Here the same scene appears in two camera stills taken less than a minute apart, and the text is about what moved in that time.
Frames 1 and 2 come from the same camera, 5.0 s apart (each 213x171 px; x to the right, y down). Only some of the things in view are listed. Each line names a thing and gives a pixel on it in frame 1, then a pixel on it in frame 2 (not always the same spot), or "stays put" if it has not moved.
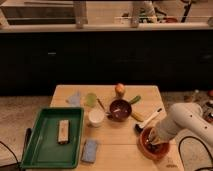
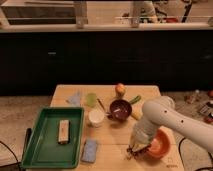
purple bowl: [120, 110] stays put
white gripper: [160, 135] to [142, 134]
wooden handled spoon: [108, 114] stays put
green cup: [91, 99] stays put
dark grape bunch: [155, 148] to [138, 154]
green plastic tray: [55, 139] stays put
